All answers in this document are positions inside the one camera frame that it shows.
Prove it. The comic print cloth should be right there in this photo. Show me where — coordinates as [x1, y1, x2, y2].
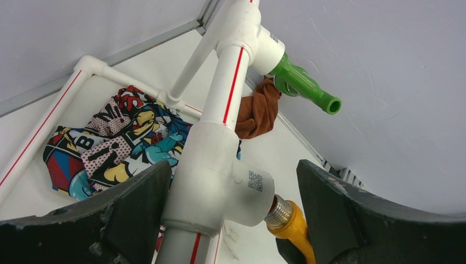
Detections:
[43, 85, 243, 252]

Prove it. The brown cloth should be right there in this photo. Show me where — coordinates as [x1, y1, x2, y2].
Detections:
[235, 77, 281, 139]

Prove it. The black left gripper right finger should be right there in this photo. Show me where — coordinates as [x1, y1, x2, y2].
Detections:
[296, 159, 465, 263]

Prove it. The green plastic water faucet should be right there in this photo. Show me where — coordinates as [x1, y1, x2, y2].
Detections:
[269, 53, 342, 115]

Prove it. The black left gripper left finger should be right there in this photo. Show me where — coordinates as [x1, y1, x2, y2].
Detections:
[1, 161, 171, 263]

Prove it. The white pvc pipe frame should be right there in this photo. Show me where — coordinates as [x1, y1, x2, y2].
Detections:
[0, 0, 286, 264]

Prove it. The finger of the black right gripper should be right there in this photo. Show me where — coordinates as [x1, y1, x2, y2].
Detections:
[276, 238, 307, 264]

